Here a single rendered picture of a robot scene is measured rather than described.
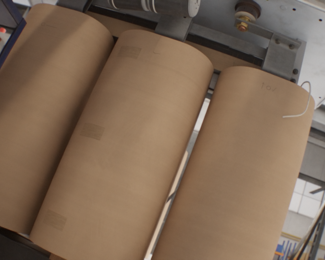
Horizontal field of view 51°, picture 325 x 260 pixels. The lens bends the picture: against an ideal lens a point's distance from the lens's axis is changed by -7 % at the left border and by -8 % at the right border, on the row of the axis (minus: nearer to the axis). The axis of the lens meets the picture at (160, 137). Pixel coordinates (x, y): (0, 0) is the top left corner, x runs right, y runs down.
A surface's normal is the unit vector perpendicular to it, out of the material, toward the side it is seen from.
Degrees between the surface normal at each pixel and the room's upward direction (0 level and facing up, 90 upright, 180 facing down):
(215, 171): 90
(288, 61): 90
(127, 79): 90
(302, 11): 180
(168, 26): 90
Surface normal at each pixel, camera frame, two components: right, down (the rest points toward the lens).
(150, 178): 0.48, -0.07
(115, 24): 0.00, -0.29
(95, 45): 0.75, 0.11
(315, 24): -0.36, 0.90
